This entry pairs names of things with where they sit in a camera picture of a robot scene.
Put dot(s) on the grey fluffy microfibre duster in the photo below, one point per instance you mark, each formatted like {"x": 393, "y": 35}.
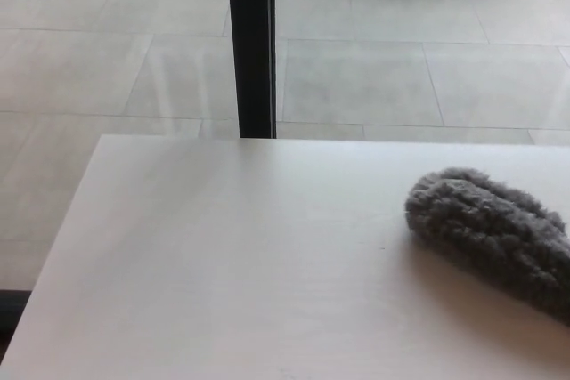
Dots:
{"x": 494, "y": 228}

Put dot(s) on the black window frame post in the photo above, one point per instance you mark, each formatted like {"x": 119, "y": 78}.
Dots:
{"x": 251, "y": 42}

